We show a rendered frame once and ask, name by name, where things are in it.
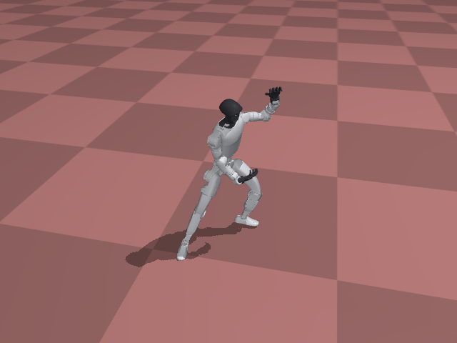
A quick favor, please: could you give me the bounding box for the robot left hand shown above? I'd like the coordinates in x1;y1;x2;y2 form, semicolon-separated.
265;87;282;103

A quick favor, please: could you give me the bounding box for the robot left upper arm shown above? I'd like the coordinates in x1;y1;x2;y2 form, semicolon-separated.
239;110;271;124

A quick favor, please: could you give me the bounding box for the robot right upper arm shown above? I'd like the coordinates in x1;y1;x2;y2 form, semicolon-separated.
207;131;228;166

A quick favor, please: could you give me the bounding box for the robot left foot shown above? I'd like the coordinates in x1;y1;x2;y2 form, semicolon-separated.
234;215;259;226

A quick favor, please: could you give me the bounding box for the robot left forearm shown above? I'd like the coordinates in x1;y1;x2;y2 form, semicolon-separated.
262;101;280;115

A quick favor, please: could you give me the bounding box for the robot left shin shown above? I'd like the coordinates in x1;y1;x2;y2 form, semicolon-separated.
241;193;263;219

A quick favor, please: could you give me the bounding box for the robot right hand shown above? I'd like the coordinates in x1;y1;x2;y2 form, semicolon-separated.
238;169;258;184

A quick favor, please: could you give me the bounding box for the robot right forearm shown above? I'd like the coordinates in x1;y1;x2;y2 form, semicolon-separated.
216;161;242;185

